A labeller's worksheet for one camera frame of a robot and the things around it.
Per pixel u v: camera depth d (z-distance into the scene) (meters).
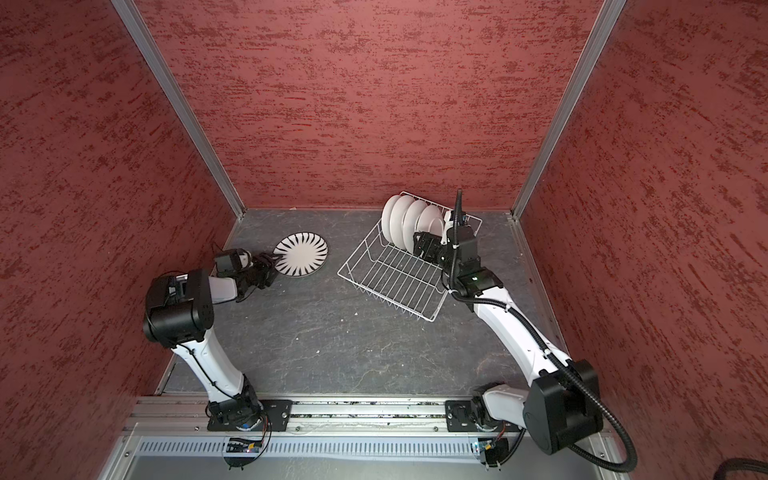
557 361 0.42
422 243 0.72
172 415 0.76
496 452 0.71
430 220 0.98
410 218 0.97
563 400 0.40
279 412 0.74
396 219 0.99
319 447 0.77
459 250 0.58
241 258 0.86
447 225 0.71
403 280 0.98
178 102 0.87
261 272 0.90
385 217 1.00
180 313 0.53
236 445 0.73
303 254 1.07
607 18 0.72
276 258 0.96
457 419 0.74
